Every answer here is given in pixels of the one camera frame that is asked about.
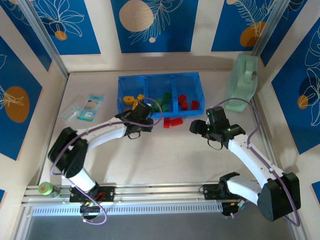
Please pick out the red lego brick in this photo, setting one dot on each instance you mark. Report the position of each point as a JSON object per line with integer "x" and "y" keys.
{"x": 166, "y": 122}
{"x": 182, "y": 98}
{"x": 194, "y": 104}
{"x": 176, "y": 121}
{"x": 184, "y": 105}

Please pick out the yellow lego brick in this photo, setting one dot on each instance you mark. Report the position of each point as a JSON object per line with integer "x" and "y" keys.
{"x": 135, "y": 103}

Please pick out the green lego brick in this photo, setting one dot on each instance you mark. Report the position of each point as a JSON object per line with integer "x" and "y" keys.
{"x": 156, "y": 107}
{"x": 167, "y": 97}
{"x": 165, "y": 108}

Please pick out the green lego plate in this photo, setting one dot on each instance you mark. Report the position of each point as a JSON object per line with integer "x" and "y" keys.
{"x": 159, "y": 101}

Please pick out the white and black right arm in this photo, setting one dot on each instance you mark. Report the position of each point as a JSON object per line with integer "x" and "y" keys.
{"x": 247, "y": 157}

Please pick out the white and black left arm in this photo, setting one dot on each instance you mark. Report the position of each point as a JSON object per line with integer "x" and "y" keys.
{"x": 105, "y": 132}

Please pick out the yellow round lego piece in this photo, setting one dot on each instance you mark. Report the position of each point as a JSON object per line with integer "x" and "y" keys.
{"x": 128, "y": 100}

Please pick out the yellow wedge lego piece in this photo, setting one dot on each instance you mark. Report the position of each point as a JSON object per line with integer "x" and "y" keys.
{"x": 140, "y": 96}

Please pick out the blue printed plastic packet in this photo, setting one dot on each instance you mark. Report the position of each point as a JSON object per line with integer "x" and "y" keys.
{"x": 90, "y": 107}

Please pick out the blue three-compartment plastic bin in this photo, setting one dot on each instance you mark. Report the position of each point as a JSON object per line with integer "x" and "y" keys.
{"x": 160, "y": 82}

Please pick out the light green tape dispenser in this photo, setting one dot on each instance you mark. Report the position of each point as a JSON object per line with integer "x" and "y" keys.
{"x": 241, "y": 82}

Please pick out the clear plastic packet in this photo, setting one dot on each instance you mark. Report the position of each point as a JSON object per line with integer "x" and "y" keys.
{"x": 70, "y": 113}

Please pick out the green tape roll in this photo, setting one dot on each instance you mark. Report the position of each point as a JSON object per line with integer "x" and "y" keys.
{"x": 47, "y": 189}

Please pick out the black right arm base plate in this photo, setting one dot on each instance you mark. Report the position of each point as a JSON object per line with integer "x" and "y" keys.
{"x": 211, "y": 191}

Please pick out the aluminium mounting rail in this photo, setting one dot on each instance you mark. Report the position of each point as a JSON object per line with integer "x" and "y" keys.
{"x": 155, "y": 192}

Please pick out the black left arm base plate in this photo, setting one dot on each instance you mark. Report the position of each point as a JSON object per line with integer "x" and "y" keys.
{"x": 107, "y": 193}

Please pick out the blue floral wall panel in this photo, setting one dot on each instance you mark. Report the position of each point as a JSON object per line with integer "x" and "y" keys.
{"x": 75, "y": 37}
{"x": 230, "y": 30}
{"x": 170, "y": 37}
{"x": 292, "y": 112}
{"x": 15, "y": 75}
{"x": 22, "y": 32}

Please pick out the aluminium frame post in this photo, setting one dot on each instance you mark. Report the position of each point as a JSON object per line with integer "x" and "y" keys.
{"x": 270, "y": 27}
{"x": 47, "y": 42}

